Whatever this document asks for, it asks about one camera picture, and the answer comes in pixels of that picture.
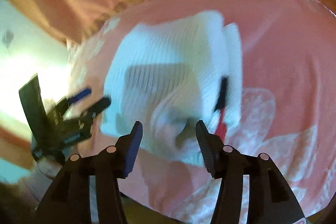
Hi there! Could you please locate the white red black knit sweater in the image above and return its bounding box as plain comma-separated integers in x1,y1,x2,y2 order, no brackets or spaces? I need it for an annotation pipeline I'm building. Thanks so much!
100,10,243,166

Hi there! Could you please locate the pink blanket with white bows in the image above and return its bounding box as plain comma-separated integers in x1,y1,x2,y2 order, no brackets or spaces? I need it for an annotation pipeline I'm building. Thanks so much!
66,0,335,223

